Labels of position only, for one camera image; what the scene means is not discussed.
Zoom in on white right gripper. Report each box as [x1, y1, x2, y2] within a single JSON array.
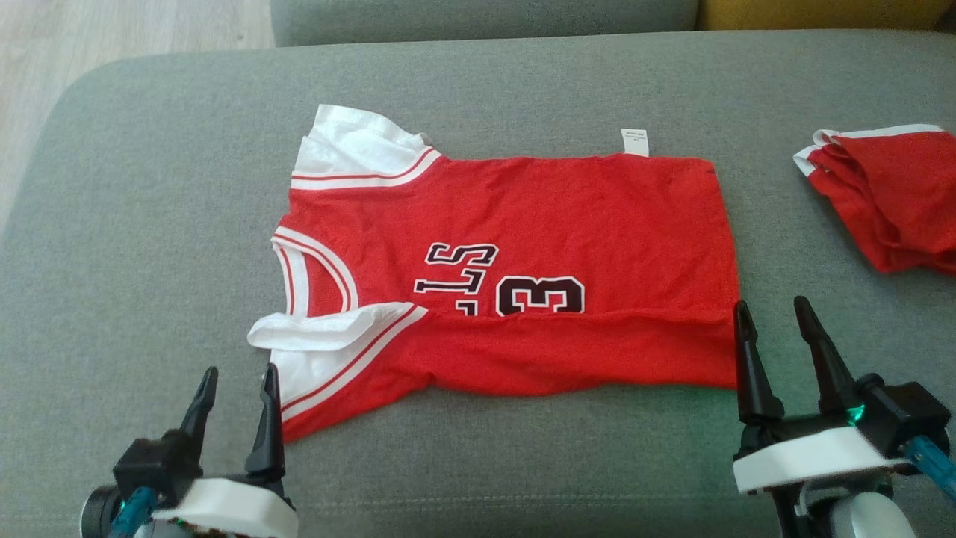
[[732, 296, 910, 495]]

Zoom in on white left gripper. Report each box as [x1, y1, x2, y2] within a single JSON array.
[[153, 363, 299, 538]]

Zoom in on red shorts with white stripe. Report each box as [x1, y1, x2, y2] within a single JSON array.
[[793, 123, 956, 279]]

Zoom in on red basketball jersey white sleeves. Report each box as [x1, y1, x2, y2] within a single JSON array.
[[247, 103, 742, 443]]

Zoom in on grey sofa seat cushion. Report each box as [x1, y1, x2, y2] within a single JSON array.
[[0, 30, 956, 538]]

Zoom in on yellow sofa cushion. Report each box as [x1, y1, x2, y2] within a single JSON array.
[[696, 0, 955, 32]]

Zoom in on grey sofa back cushion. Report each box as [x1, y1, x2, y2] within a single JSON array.
[[270, 0, 701, 48]]

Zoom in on teal plug left camera cable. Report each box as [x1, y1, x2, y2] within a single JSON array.
[[108, 487, 159, 538]]

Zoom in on teal plug camera cable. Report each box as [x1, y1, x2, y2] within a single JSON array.
[[108, 487, 159, 538], [900, 435, 956, 501]]

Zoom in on teal plug right camera cable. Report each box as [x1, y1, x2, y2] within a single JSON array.
[[900, 435, 956, 501]]

